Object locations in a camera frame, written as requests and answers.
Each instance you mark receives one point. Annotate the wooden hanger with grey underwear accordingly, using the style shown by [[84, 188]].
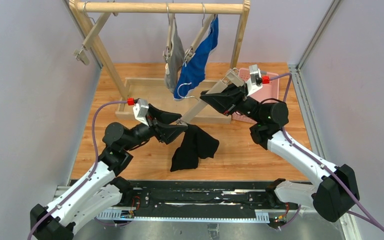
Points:
[[168, 48]]

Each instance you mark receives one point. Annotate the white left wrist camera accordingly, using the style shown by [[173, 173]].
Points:
[[140, 110]]

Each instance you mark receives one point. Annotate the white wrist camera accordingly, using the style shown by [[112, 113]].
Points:
[[140, 110], [255, 82]]

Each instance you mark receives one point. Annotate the grey underwear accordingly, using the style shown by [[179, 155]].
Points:
[[175, 59]]

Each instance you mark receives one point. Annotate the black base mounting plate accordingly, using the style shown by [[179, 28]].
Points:
[[200, 201]]

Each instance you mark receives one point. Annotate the wooden clip hanger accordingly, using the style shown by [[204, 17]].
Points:
[[195, 116], [90, 30]]

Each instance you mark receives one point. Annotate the empty wooden clip hanger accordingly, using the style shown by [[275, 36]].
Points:
[[90, 30]]

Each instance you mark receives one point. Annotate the blue underwear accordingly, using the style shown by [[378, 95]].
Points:
[[194, 72]]

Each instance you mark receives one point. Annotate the wooden hanger with blue underwear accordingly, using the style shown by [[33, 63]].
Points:
[[205, 24]]

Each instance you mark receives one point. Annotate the pink plastic basket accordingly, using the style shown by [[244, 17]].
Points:
[[267, 91]]

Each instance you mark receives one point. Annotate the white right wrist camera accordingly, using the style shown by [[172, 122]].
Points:
[[255, 82]]

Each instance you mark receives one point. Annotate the black underwear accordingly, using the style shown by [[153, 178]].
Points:
[[196, 144]]

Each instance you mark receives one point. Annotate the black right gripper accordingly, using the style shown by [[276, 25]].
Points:
[[238, 100]]

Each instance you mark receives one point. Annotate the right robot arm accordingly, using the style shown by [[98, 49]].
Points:
[[334, 190]]

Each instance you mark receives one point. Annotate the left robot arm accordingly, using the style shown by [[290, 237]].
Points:
[[101, 186]]

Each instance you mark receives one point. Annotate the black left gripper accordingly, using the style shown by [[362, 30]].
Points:
[[155, 125]]

